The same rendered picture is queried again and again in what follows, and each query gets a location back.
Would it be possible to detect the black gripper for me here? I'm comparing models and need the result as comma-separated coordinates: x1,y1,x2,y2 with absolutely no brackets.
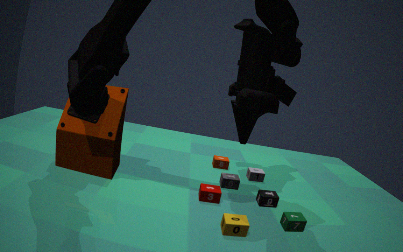
228,55,280,145

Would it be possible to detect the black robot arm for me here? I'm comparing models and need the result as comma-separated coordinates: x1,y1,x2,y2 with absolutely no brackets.
67,0,303,124

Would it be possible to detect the yellow block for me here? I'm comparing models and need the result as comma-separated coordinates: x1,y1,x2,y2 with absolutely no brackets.
221,213,250,237

